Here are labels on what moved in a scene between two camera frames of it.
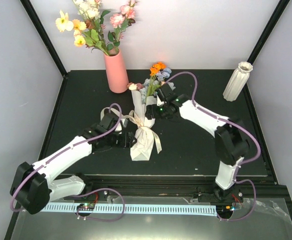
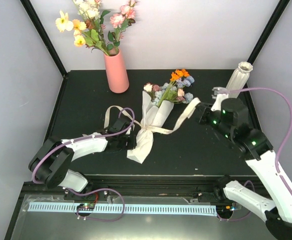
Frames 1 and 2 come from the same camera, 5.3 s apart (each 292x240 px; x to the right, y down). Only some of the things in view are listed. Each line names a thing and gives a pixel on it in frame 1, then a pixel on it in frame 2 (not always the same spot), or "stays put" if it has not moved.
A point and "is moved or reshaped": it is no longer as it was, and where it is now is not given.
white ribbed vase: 238,81 stays put
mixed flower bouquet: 158,72 is moved or reshaped
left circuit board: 86,206 stays put
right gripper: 151,110 -> 202,117
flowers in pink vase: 87,28 stays put
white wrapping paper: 144,137 is moved or reshaped
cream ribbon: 132,115 -> 165,130
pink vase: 116,72 stays put
